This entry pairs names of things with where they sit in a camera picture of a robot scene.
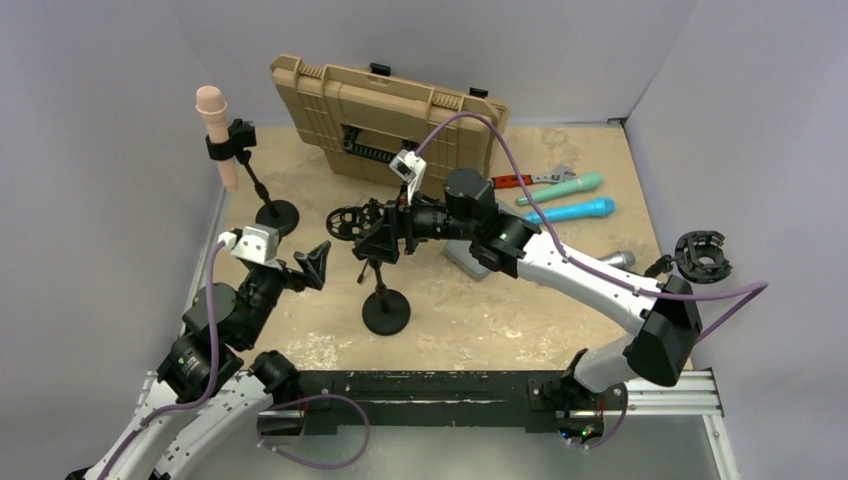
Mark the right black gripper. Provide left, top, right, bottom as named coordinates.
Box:
left=357, top=181, right=476, bottom=262

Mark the black tripod shock-mount stand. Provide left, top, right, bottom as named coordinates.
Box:
left=326, top=198, right=388, bottom=294

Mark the pink microphone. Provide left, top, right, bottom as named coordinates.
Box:
left=195, top=85, right=239, bottom=193

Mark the mint green microphone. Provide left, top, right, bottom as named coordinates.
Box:
left=515, top=172, right=604, bottom=206

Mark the blue microphone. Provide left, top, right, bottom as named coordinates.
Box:
left=542, top=197, right=616, bottom=222

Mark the silver grey microphone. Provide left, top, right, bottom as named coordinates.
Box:
left=598, top=250, right=636, bottom=270

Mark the black round-base shock-mount stand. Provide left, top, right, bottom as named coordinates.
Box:
left=644, top=230, right=732, bottom=284

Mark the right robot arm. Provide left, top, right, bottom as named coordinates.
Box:
left=353, top=168, right=702, bottom=409

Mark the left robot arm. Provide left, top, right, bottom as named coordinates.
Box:
left=68, top=229, right=331, bottom=479

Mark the grey flat plastic case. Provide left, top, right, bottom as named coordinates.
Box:
left=443, top=200, right=525, bottom=280

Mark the tan hard plastic case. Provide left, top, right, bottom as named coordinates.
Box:
left=270, top=55, right=509, bottom=198

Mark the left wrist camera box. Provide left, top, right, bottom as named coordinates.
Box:
left=217, top=224, right=285, bottom=270

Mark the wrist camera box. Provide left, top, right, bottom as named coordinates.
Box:
left=217, top=224, right=285, bottom=270
left=389, top=150, right=427, bottom=204

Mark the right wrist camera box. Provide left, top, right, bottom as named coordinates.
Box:
left=389, top=150, right=427, bottom=204

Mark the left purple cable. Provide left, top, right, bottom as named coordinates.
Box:
left=95, top=239, right=230, bottom=480

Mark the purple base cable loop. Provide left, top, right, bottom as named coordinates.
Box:
left=256, top=390, right=372, bottom=470

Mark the red-handled adjustable wrench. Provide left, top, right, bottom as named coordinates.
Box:
left=491, top=165, right=576, bottom=189

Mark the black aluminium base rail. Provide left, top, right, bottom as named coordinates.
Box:
left=273, top=360, right=628, bottom=444

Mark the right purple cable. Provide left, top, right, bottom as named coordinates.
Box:
left=413, top=112, right=770, bottom=452

